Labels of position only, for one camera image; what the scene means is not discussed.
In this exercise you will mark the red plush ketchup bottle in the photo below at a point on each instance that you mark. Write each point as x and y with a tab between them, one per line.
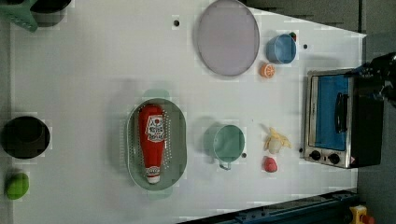
151	138

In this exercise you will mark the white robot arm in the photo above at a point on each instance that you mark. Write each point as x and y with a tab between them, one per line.
380	73

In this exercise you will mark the green metal mug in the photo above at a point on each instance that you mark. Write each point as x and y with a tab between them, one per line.
225	143

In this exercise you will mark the grey round plate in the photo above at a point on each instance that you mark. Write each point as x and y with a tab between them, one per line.
228	38

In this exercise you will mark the orange slice toy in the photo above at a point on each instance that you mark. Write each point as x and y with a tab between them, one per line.
267	70

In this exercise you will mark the peeled banana toy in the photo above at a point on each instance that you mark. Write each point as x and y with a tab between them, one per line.
276	141

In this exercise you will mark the red strawberry toy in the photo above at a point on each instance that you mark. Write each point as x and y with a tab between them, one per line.
269	165

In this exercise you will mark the blue cup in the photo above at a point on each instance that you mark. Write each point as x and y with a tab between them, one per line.
281	49

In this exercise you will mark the black toaster oven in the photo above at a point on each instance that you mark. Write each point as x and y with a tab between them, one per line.
343	119

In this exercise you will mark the black round bowl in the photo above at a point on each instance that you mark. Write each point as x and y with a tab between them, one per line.
25	137

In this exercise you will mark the black bowl top left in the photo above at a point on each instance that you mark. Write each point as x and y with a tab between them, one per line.
48	13

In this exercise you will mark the yellow red clamp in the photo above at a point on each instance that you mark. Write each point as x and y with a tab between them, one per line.
360	216

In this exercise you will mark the green plush toy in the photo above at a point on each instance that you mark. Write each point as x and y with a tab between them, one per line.
17	186

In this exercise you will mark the green perforated rack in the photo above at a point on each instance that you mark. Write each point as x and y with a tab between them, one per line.
19	12

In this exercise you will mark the blue metal frame rail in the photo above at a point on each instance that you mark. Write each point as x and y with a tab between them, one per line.
329	208

